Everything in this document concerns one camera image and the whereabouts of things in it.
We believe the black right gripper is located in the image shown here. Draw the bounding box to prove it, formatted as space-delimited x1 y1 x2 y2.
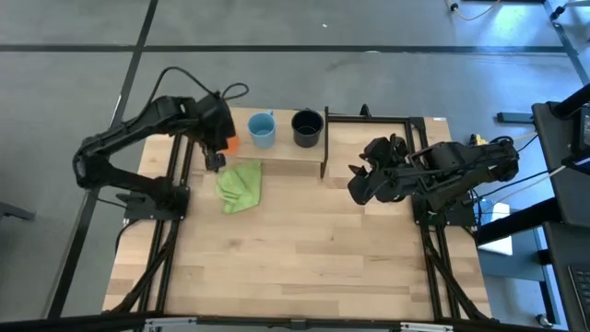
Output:
347 134 417 207

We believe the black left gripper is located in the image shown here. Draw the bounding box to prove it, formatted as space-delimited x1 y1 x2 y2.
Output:
194 93 238 172

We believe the orange plastic mug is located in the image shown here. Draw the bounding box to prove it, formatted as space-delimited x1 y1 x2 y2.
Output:
219 135 242 157

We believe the light blue mug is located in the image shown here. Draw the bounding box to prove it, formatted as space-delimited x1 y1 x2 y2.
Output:
246 110 278 150

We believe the black enamel mug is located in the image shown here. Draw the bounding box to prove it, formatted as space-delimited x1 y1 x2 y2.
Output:
290 108 325 149

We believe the yellow-green cup lying down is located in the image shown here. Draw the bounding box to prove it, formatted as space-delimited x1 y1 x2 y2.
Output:
215 160 264 216

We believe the black side desk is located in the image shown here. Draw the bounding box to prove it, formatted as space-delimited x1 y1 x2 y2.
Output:
474 82 590 332

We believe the black laptop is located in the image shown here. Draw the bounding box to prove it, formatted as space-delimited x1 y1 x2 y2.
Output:
566 264 590 332

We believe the wooden shelf with black frame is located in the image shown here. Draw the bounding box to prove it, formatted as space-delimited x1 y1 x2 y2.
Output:
227 104 331 181

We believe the yellow floor cable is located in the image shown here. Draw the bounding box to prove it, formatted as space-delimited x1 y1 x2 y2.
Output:
443 0 502 22

